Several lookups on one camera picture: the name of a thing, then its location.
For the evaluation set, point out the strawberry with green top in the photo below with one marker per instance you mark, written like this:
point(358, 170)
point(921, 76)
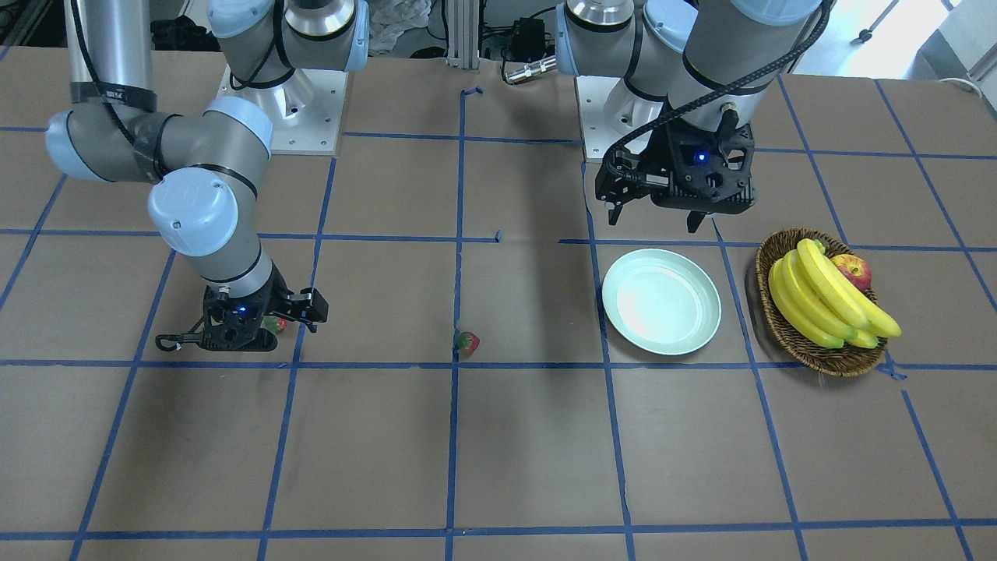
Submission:
point(466, 343)

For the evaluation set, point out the yellow banana bunch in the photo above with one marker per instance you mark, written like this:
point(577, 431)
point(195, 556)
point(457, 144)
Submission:
point(821, 304)

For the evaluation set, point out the light green plate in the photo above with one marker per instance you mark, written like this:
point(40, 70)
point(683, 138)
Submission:
point(661, 302)

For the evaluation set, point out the black power adapter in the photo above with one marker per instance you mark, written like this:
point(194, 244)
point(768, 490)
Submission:
point(528, 41)

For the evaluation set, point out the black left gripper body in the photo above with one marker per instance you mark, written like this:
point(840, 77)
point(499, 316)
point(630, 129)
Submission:
point(664, 153)

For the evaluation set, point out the red strawberry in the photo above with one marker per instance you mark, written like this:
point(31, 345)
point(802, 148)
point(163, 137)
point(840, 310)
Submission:
point(275, 324)

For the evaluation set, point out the red apple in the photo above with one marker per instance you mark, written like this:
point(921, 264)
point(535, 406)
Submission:
point(855, 269)

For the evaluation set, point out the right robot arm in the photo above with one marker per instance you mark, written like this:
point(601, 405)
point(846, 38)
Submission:
point(204, 172)

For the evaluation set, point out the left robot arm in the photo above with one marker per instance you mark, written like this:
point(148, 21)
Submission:
point(667, 90)

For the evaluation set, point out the silver cable connector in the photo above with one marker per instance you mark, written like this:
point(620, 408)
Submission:
point(528, 71)

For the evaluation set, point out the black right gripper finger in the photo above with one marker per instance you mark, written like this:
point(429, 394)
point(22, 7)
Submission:
point(307, 307)

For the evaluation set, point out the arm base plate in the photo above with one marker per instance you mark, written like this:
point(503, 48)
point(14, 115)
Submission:
point(610, 108)
point(306, 111)

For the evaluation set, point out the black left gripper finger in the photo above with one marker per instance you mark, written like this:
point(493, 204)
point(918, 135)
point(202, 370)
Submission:
point(694, 221)
point(614, 212)

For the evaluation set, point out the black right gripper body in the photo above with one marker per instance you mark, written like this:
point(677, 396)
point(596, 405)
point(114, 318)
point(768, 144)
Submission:
point(274, 298)

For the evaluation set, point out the aluminium frame post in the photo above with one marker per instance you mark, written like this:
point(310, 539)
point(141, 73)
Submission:
point(463, 30)

